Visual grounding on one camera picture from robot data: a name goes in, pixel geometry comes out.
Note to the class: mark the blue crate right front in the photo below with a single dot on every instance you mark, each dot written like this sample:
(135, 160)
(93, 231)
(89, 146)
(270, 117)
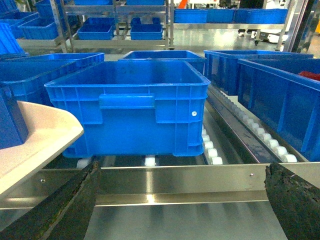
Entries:
(276, 92)

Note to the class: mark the beige plastic dustpan tray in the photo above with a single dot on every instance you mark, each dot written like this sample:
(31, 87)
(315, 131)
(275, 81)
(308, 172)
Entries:
(51, 131)

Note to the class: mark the blue crate behind centre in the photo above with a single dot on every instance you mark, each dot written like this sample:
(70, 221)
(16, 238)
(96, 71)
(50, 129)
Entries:
(195, 60)

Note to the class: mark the blue crate centre front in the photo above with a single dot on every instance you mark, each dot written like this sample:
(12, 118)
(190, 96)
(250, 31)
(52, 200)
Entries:
(134, 107)

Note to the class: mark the blue plastic block part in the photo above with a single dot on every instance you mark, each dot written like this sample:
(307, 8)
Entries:
(13, 129)

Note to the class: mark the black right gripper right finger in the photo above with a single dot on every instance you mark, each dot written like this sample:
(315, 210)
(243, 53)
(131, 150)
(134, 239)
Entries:
(294, 201)

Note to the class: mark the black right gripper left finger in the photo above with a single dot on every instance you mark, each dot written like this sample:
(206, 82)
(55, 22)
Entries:
(63, 215)

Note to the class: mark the blue crate left front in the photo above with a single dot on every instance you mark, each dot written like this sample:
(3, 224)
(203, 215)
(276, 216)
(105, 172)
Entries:
(27, 76)

